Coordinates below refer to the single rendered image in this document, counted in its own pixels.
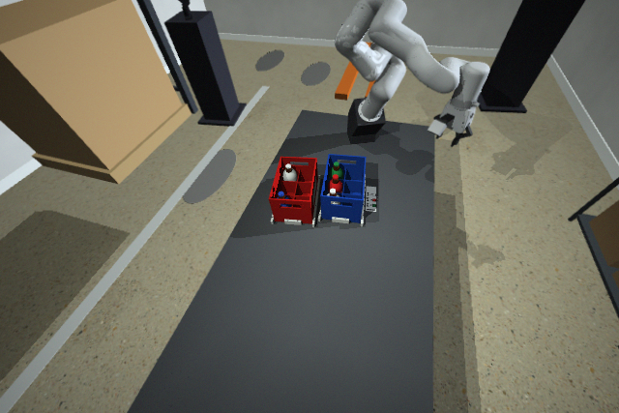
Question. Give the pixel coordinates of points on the white pick list card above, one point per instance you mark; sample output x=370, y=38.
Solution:
x=371, y=199

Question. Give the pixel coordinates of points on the blue bottle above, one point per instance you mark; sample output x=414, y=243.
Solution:
x=282, y=196

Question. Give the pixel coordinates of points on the white bottle with brown label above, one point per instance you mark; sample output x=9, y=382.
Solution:
x=333, y=193

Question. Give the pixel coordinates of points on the red plastic crate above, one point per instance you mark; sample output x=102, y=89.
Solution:
x=299, y=192

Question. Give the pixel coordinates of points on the blue plastic crate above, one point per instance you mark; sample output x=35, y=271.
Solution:
x=352, y=197

